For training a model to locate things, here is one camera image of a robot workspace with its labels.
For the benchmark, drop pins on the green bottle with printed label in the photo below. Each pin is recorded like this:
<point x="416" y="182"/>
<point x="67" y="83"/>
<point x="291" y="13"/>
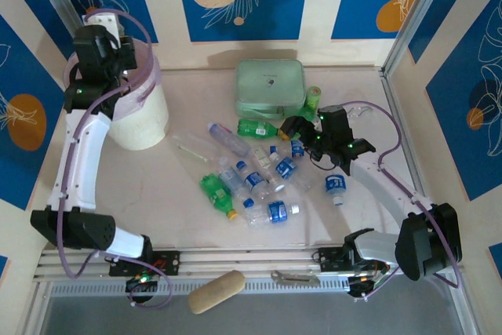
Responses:
<point x="255" y="128"/>

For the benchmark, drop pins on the small white-green label bottle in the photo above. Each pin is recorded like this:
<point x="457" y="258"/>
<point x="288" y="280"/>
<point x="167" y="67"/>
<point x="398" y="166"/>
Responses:
<point x="262" y="158"/>

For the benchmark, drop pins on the clear bottle with purple label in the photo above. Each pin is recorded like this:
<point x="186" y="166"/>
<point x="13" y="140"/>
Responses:
<point x="229" y="139"/>

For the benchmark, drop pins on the clear bluish plastic bottle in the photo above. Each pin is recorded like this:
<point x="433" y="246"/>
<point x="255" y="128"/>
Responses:
<point x="231" y="180"/>

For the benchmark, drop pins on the crushed clear bottle blue cap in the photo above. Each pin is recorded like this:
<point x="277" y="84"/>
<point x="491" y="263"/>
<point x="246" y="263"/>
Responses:
<point x="257" y="217"/>

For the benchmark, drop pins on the green bottle with yellow cap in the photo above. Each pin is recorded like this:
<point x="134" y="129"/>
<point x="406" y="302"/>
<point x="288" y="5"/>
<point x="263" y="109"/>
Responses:
<point x="215" y="194"/>

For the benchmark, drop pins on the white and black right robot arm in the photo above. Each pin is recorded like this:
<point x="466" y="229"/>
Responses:
<point x="384" y="190"/>

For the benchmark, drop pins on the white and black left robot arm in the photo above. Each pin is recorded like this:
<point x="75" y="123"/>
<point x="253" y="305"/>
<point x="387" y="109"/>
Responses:
<point x="82" y="154"/>

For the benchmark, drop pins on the white round bin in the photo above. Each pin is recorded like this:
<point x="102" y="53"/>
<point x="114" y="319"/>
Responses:
<point x="141" y="123"/>

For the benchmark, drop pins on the clear plastic wrapper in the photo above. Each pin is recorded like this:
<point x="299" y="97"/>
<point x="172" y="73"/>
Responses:
<point x="359" y="109"/>

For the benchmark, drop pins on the small green cup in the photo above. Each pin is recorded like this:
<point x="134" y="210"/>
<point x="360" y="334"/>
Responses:
<point x="313" y="95"/>

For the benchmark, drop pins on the green plastic container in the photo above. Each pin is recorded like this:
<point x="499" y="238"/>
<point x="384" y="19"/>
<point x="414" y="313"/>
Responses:
<point x="270" y="84"/>

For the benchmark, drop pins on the black controller board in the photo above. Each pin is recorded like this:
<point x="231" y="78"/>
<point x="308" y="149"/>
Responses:
<point x="361" y="286"/>
<point x="141" y="282"/>

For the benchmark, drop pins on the tan foam cylinder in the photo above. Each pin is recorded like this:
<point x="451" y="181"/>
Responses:
<point x="215" y="292"/>

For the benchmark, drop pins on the aluminium table side rail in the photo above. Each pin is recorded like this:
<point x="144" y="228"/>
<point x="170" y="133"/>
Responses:
<point x="392" y="88"/>

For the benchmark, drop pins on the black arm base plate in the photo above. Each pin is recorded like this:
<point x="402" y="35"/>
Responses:
<point x="168" y="262"/>
<point x="329" y="258"/>

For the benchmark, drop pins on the aluminium extrusion rail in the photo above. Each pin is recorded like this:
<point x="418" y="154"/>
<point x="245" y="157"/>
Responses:
<point x="251" y="260"/>

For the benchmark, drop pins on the flat metal bracket tool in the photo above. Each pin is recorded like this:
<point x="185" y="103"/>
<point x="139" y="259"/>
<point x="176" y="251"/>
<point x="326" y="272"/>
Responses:
<point x="294" y="278"/>

